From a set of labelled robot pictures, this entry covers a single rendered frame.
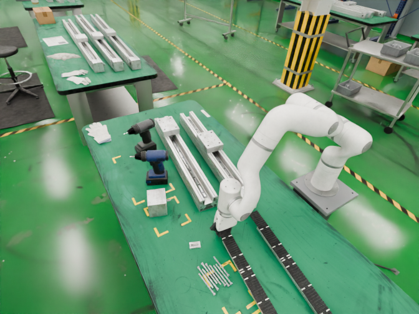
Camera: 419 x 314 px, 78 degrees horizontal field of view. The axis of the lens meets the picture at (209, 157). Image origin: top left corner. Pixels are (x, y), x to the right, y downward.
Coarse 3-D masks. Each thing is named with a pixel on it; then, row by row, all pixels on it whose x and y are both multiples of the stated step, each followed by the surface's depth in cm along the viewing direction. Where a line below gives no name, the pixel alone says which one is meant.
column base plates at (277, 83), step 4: (276, 80) 431; (280, 80) 436; (276, 84) 430; (280, 84) 425; (308, 84) 431; (312, 84) 422; (284, 88) 419; (288, 88) 414; (300, 88) 417; (304, 88) 418; (308, 88) 420; (312, 88) 425; (288, 92) 413; (292, 92) 407; (296, 92) 409; (300, 92) 412
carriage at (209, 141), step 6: (204, 132) 165; (210, 132) 166; (198, 138) 163; (204, 138) 160; (210, 138) 161; (216, 138) 161; (204, 144) 156; (210, 144) 157; (216, 144) 157; (222, 144) 157; (210, 150) 156; (216, 150) 158
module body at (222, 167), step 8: (192, 112) 190; (184, 120) 183; (192, 120) 189; (184, 128) 187; (192, 128) 175; (200, 128) 178; (192, 136) 175; (200, 144) 164; (200, 152) 168; (216, 152) 162; (208, 160) 158; (216, 160) 152; (224, 160) 153; (216, 168) 149; (224, 168) 151; (232, 168) 147; (216, 176) 152; (224, 176) 142; (232, 176) 148; (240, 176) 143
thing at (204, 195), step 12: (168, 144) 161; (180, 144) 162; (180, 156) 157; (192, 156) 153; (180, 168) 148; (192, 168) 151; (192, 180) 139; (204, 180) 139; (192, 192) 137; (204, 192) 137; (204, 204) 131; (216, 204) 136
